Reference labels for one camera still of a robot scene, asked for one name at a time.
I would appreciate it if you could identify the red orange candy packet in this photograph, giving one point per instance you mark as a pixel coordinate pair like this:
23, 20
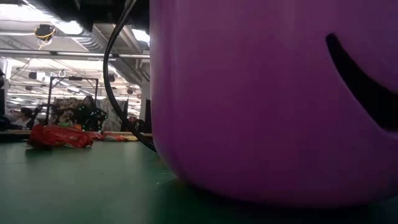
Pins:
115, 137

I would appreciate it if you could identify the bright ceiling light panel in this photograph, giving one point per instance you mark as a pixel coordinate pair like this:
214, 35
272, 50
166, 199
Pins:
141, 35

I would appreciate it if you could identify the horizontal ceiling pipe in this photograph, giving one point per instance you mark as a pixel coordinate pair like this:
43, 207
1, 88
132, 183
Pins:
62, 53

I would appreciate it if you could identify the grey hanging cloth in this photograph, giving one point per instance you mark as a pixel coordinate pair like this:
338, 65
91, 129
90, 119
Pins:
110, 115

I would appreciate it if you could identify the patterned cloth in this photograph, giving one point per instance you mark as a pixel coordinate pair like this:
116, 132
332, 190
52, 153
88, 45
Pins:
63, 109

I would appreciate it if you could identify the black monitor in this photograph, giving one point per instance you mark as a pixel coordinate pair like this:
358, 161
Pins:
147, 115

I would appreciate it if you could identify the purple pumpkin bucket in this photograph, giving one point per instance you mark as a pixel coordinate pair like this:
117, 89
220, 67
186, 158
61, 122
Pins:
248, 109

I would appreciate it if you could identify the green table mat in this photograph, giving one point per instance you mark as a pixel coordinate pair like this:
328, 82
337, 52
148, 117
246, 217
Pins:
93, 186

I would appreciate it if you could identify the black metal frame stand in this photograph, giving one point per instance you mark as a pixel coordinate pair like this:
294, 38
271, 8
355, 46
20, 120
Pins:
74, 78

